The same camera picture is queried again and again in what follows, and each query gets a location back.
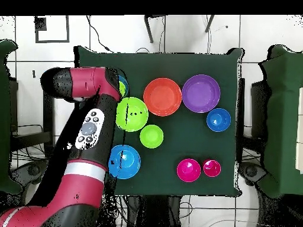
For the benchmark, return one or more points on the large green bowl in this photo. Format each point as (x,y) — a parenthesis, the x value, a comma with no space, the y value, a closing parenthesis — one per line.
(137,118)

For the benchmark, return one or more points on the green cup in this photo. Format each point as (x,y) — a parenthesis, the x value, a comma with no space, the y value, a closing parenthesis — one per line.
(122,88)

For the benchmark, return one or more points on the light blue ribbed bowl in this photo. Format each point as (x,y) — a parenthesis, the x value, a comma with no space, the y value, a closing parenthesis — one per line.
(126,85)

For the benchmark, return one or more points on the pink bowl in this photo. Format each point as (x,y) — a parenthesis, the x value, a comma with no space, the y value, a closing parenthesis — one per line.
(188,170)

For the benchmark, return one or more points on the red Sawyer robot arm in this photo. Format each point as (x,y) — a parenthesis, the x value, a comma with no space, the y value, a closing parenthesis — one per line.
(80,184)

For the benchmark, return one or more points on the small green bowl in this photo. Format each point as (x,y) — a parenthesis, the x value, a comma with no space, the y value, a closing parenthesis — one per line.
(151,136)

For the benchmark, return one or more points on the orange bowl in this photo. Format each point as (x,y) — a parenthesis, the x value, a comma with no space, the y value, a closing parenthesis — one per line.
(162,97)

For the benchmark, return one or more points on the large blue bowl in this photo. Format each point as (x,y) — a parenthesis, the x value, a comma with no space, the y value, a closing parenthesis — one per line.
(130,163)

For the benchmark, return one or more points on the purple bowl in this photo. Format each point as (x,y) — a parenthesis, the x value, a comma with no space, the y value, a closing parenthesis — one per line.
(201,93)

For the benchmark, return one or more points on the small dark blue bowl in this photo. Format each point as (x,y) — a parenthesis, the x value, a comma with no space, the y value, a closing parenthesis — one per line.
(218,120)

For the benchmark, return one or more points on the dark green tablecloth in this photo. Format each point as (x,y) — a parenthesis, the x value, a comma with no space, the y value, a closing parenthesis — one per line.
(189,66)

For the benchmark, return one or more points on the pink cup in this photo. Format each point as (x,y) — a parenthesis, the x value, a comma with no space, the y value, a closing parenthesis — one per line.
(211,168)

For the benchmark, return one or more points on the black tape square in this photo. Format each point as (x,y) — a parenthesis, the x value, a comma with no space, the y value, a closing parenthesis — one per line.
(52,41)

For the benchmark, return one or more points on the green cloth side table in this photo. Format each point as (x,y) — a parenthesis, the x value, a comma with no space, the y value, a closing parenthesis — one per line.
(4,118)
(284,118)

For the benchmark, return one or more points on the white boxes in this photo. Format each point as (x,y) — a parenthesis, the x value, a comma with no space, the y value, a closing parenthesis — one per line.
(300,130)

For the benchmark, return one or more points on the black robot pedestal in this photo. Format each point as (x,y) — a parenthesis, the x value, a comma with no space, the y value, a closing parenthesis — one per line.
(153,212)

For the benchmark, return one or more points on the black pedestal leg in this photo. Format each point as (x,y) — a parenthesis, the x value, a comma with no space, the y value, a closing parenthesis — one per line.
(33,170)
(251,170)

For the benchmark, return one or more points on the black metal frame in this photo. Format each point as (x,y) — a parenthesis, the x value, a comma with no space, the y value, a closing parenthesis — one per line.
(30,139)

